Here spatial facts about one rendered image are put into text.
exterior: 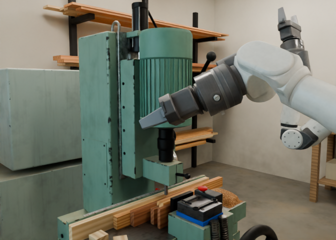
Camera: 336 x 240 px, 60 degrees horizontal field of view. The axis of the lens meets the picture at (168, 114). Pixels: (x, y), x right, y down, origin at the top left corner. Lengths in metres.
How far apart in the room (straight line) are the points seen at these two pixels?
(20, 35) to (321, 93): 2.88
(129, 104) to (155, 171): 0.25
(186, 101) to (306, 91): 0.21
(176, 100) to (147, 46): 0.39
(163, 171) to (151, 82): 0.30
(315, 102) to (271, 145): 4.02
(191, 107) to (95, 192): 0.76
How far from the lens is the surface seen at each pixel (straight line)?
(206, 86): 0.56
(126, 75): 1.03
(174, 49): 0.91
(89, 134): 1.20
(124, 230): 0.95
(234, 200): 1.13
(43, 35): 3.23
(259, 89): 0.60
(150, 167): 1.03
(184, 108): 0.56
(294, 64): 0.55
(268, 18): 4.59
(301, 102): 0.54
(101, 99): 1.10
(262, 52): 0.57
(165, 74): 0.90
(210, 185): 1.22
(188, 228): 0.85
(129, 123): 1.03
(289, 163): 4.48
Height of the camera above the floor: 1.34
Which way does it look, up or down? 6 degrees down
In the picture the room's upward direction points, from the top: straight up
